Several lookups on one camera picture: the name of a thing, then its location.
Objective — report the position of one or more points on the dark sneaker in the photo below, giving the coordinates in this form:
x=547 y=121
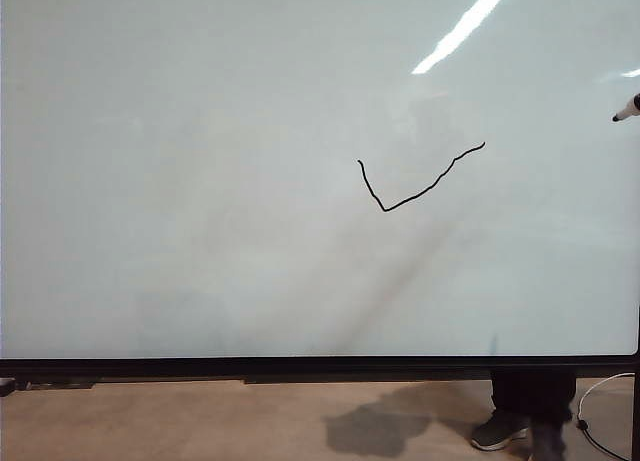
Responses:
x=497 y=431

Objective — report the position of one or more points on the person's black trousers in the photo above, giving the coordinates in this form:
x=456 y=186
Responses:
x=532 y=393

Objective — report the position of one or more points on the white whiteboard marker pen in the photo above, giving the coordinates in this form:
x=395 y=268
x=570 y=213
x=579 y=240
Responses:
x=629 y=108

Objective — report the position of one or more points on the white whiteboard with black frame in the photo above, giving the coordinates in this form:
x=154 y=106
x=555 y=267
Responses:
x=200 y=181

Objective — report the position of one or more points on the black stand foot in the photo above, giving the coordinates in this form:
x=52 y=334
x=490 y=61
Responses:
x=6 y=386

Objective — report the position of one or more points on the black whiteboard pen tray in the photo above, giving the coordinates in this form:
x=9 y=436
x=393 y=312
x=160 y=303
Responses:
x=350 y=379

